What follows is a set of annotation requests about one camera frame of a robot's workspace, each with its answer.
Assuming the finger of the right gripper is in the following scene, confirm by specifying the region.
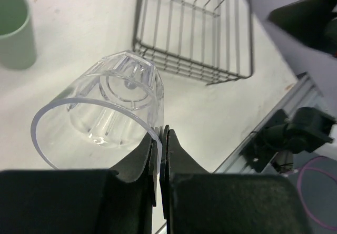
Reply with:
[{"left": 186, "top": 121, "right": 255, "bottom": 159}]
[{"left": 267, "top": 0, "right": 336, "bottom": 58}]

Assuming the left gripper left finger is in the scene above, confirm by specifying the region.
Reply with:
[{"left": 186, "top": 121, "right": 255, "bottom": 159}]
[{"left": 1, "top": 135, "right": 157, "bottom": 233}]

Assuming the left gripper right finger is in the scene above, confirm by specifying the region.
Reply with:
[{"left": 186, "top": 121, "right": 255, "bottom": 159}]
[{"left": 160, "top": 126, "right": 312, "bottom": 233}]

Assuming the large clear plastic cup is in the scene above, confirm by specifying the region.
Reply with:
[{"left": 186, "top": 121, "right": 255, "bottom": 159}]
[{"left": 31, "top": 50, "right": 164, "bottom": 169}]

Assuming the mint green cup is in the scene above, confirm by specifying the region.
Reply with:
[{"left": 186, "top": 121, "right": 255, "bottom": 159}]
[{"left": 1, "top": 0, "right": 37, "bottom": 70}]

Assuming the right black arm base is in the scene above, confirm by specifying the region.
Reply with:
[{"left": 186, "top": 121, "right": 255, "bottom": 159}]
[{"left": 240, "top": 107, "right": 336, "bottom": 173}]

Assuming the aluminium front rail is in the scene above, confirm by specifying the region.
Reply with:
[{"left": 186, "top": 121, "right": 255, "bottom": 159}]
[{"left": 215, "top": 73, "right": 328, "bottom": 173}]

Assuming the black wire dish rack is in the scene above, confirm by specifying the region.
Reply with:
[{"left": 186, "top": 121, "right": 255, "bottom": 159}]
[{"left": 132, "top": 0, "right": 254, "bottom": 85}]

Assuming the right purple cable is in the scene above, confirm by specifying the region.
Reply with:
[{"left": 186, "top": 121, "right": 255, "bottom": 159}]
[{"left": 296, "top": 156, "right": 337, "bottom": 229}]

